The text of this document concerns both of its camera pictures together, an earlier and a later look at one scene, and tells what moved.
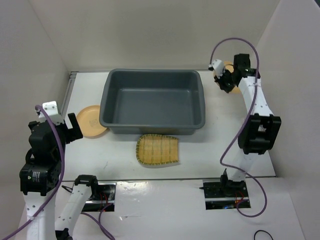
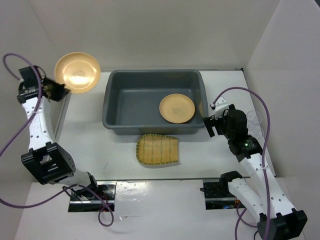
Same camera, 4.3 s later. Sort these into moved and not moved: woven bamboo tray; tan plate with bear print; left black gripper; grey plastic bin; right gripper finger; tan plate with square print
Moved: tan plate with square print; right gripper finger; tan plate with bear print; left black gripper
Not moved: grey plastic bin; woven bamboo tray
